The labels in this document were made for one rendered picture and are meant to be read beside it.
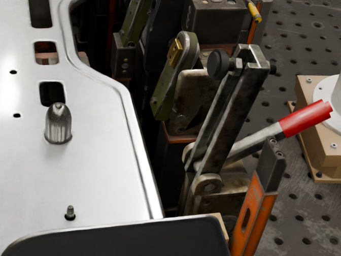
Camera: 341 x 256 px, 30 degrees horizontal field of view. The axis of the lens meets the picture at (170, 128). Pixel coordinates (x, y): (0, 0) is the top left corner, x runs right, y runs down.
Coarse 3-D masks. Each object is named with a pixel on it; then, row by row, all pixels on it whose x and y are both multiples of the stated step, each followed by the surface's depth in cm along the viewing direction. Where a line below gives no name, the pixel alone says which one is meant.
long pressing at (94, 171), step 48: (0, 0) 96; (48, 0) 99; (0, 48) 88; (0, 96) 81; (96, 96) 84; (0, 144) 75; (48, 144) 76; (96, 144) 78; (144, 144) 78; (0, 192) 70; (48, 192) 71; (96, 192) 72; (144, 192) 73; (0, 240) 66
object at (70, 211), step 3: (69, 207) 68; (72, 207) 68; (66, 210) 68; (69, 210) 68; (72, 210) 68; (66, 213) 69; (69, 213) 68; (72, 213) 68; (66, 216) 69; (69, 216) 69; (72, 216) 69; (66, 219) 69; (69, 219) 69; (72, 219) 69
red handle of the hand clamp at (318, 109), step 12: (312, 108) 66; (324, 108) 65; (288, 120) 66; (300, 120) 66; (312, 120) 66; (324, 120) 66; (264, 132) 67; (276, 132) 66; (288, 132) 66; (240, 144) 67; (252, 144) 67; (228, 156) 67; (240, 156) 67
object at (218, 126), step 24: (240, 48) 59; (216, 72) 58; (240, 72) 59; (264, 72) 58; (216, 96) 63; (240, 96) 59; (216, 120) 65; (240, 120) 62; (216, 144) 64; (192, 168) 70; (216, 168) 66
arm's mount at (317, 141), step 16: (304, 80) 129; (320, 80) 129; (304, 96) 125; (320, 128) 119; (304, 144) 125; (320, 144) 117; (336, 144) 116; (320, 160) 117; (336, 160) 116; (320, 176) 119; (336, 176) 119
